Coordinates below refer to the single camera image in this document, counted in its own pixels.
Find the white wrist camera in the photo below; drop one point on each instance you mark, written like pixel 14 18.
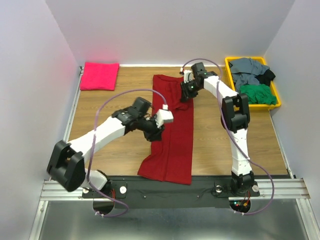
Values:
pixel 163 116
pixel 188 75

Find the folded pink t shirt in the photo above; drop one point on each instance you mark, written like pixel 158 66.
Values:
pixel 99 76

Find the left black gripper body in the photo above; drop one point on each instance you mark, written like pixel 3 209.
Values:
pixel 149 128

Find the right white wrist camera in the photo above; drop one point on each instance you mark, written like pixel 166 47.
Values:
pixel 188 75

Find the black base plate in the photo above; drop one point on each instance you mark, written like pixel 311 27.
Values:
pixel 205 191

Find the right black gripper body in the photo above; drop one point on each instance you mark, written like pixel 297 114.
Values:
pixel 190 89

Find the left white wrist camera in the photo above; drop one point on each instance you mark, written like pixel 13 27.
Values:
pixel 163 116

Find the yellow plastic bin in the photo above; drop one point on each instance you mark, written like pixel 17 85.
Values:
pixel 272 85

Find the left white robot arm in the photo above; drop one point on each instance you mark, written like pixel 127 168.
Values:
pixel 68 159

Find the dark red t shirt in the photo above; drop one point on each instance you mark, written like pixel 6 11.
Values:
pixel 170 159

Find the green t shirt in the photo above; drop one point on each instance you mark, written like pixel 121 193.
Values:
pixel 258 94

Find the black t shirt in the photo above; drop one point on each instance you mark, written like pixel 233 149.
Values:
pixel 266 78

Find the aluminium frame rail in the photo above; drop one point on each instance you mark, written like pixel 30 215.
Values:
pixel 195 215

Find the grey t shirt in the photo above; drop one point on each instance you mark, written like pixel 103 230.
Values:
pixel 245 70

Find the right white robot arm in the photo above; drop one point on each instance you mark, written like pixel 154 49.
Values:
pixel 234 115

